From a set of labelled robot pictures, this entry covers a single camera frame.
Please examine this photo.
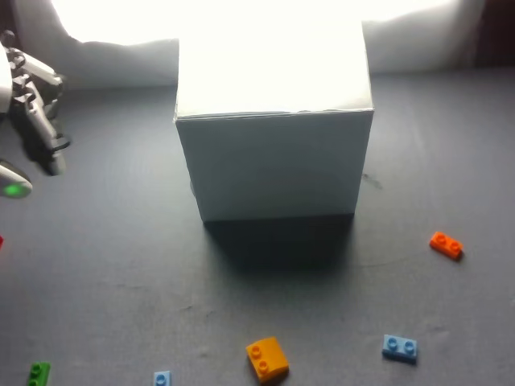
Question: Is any orange curved toy brick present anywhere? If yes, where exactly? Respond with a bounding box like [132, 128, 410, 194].
[245, 335, 290, 383]

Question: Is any green toy brick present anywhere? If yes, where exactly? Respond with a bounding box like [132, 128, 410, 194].
[27, 361, 52, 386]

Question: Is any grey tablecloth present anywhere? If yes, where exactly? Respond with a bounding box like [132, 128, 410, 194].
[0, 66, 515, 386]

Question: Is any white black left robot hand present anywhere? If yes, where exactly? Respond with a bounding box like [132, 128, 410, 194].
[0, 30, 72, 201]

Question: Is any orange flat toy brick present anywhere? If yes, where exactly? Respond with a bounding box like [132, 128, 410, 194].
[428, 231, 464, 262]

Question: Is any greyish blue toy brick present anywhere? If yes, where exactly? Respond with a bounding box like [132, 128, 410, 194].
[381, 334, 419, 366]

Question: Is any cardboard box with flaps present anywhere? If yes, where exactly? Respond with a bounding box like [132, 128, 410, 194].
[173, 18, 377, 226]

